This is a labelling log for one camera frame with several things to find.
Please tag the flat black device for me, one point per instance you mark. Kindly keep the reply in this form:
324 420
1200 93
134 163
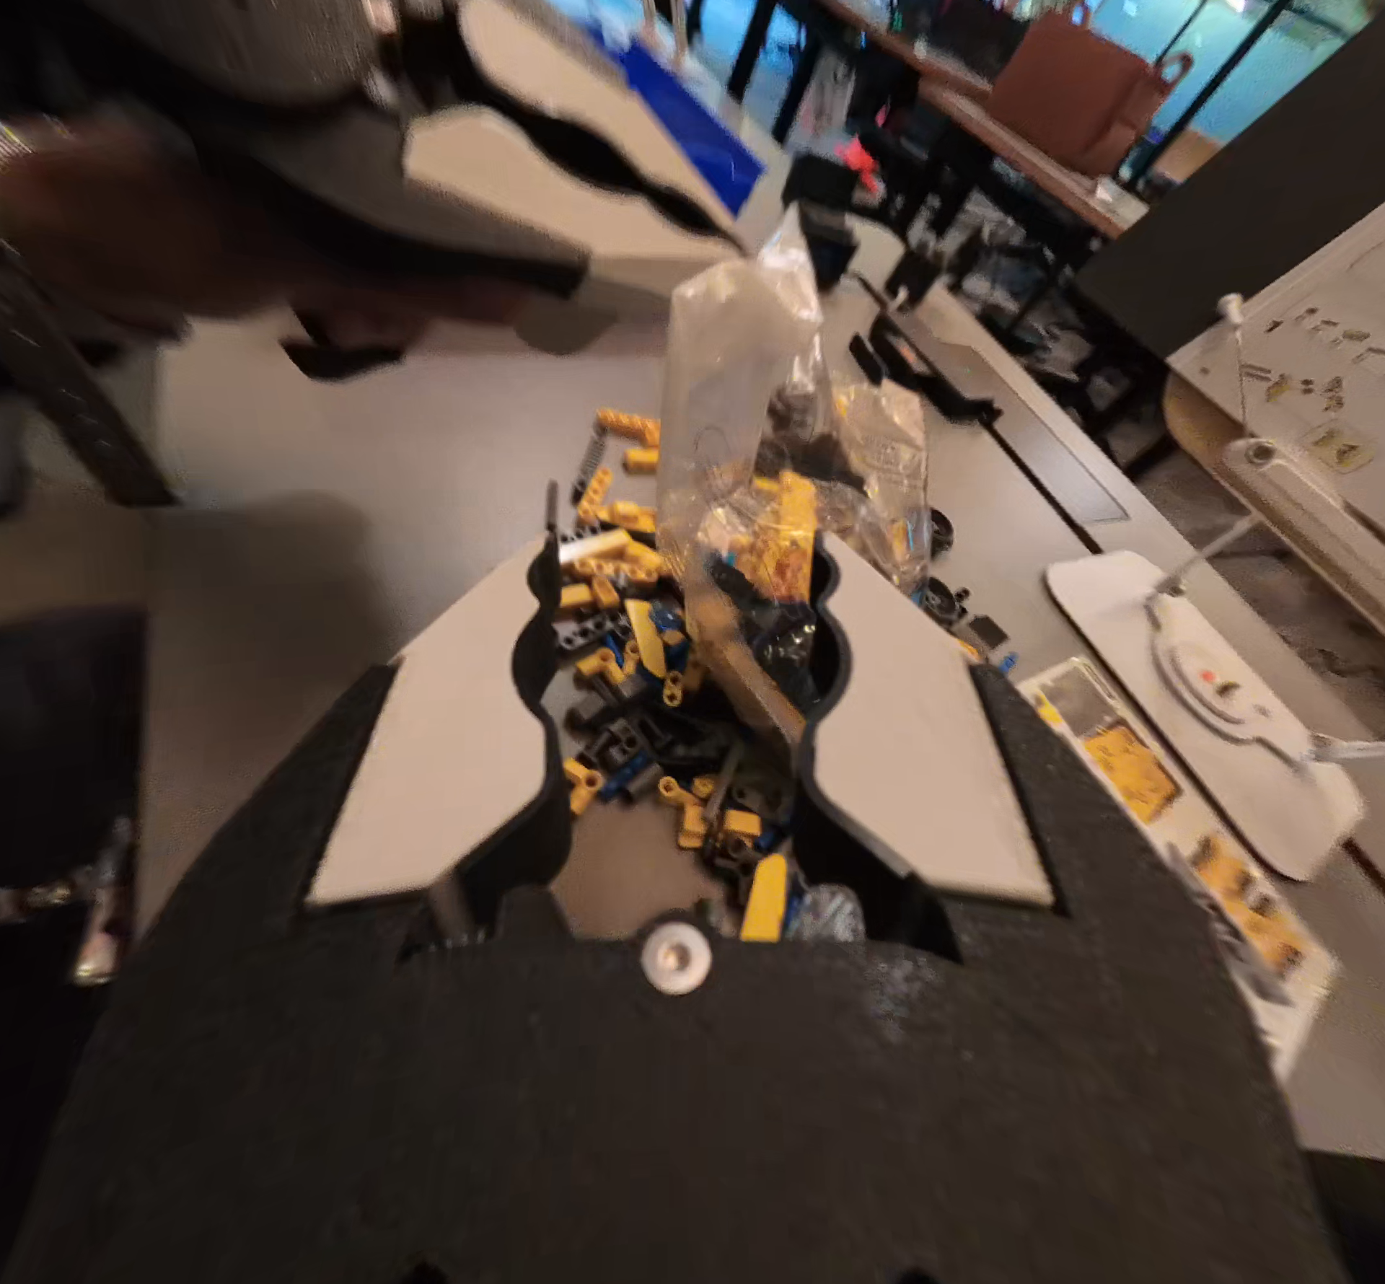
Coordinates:
932 364

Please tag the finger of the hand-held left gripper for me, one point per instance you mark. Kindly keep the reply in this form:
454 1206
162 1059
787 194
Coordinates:
585 83
520 180

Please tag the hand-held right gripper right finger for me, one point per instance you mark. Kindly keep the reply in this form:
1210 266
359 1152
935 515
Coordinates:
920 765

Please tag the brown tote bag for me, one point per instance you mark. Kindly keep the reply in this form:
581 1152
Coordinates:
1083 93

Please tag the white book stand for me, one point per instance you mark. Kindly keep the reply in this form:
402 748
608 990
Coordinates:
1223 720

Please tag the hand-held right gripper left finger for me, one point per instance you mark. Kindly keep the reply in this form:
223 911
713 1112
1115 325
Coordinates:
455 765

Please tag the small black box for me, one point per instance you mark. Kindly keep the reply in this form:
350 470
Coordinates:
912 278

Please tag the pile of yellow grey bricks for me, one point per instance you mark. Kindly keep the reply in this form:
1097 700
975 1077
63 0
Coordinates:
639 677

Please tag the person's left hand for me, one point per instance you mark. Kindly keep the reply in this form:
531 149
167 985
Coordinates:
131 213

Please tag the instruction booklet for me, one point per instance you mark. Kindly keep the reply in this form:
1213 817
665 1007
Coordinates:
1321 354

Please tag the yellow sticker sheet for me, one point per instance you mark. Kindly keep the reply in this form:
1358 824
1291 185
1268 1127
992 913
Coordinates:
1180 818

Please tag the group of black toy tyres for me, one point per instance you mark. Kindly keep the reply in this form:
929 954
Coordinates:
944 575

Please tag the clear plastic bag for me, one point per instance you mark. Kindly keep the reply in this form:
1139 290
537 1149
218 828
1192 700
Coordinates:
736 386

